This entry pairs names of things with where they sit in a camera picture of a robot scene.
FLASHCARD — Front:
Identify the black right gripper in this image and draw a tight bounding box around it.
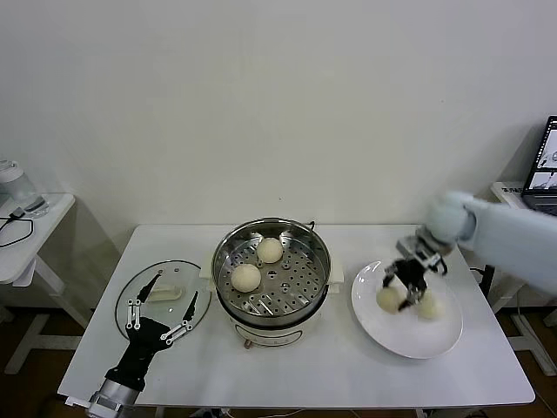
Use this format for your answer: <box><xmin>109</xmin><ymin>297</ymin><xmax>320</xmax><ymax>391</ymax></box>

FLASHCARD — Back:
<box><xmin>381</xmin><ymin>255</ymin><xmax>431</xmax><ymax>312</ymax></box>

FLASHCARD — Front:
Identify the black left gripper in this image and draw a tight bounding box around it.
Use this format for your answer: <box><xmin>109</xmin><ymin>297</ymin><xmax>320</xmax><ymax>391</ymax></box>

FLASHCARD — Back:
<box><xmin>104</xmin><ymin>270</ymin><xmax>199</xmax><ymax>391</ymax></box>

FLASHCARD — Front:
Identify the white steamed baozi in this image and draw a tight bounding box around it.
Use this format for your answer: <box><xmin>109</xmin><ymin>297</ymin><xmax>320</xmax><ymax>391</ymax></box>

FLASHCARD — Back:
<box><xmin>375</xmin><ymin>287</ymin><xmax>406</xmax><ymax>314</ymax></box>
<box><xmin>256</xmin><ymin>237</ymin><xmax>284</xmax><ymax>265</ymax></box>
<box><xmin>415</xmin><ymin>290</ymin><xmax>446</xmax><ymax>322</ymax></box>
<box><xmin>230</xmin><ymin>263</ymin><xmax>263</xmax><ymax>293</ymax></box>

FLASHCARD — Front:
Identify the glass lid with white handle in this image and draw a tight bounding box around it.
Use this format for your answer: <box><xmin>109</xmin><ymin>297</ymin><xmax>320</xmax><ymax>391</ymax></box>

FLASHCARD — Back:
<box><xmin>115</xmin><ymin>260</ymin><xmax>214</xmax><ymax>347</ymax></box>

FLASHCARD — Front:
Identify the stainless steel steamer basket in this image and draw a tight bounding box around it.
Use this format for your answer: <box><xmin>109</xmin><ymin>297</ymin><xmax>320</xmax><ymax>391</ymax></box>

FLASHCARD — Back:
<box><xmin>211</xmin><ymin>219</ymin><xmax>332</xmax><ymax>327</ymax></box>

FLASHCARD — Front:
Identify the white oval plate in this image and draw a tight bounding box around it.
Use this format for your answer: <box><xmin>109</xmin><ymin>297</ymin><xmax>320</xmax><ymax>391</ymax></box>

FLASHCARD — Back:
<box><xmin>350</xmin><ymin>260</ymin><xmax>464</xmax><ymax>360</ymax></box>

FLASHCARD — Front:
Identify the white side table with bottle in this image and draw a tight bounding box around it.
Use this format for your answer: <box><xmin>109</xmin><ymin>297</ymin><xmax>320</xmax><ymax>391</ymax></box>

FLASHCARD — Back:
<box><xmin>0</xmin><ymin>192</ymin><xmax>95</xmax><ymax>375</ymax></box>

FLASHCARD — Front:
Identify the dark grey open laptop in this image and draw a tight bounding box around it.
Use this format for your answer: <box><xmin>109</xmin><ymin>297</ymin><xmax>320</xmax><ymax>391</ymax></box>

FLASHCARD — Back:
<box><xmin>520</xmin><ymin>115</ymin><xmax>557</xmax><ymax>214</ymax></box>

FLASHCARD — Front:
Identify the clear bottle with white cap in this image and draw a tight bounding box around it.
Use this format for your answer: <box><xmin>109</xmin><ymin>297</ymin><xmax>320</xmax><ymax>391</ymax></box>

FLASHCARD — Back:
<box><xmin>0</xmin><ymin>158</ymin><xmax>49</xmax><ymax>218</ymax></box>

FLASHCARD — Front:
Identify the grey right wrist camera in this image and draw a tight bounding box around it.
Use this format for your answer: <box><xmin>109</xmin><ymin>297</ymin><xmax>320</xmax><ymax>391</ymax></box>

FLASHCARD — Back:
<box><xmin>394</xmin><ymin>234</ymin><xmax>449</xmax><ymax>276</ymax></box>

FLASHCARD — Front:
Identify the thin black looped cable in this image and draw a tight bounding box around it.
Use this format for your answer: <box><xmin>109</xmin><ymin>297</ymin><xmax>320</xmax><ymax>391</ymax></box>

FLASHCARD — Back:
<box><xmin>0</xmin><ymin>207</ymin><xmax>35</xmax><ymax>249</ymax></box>

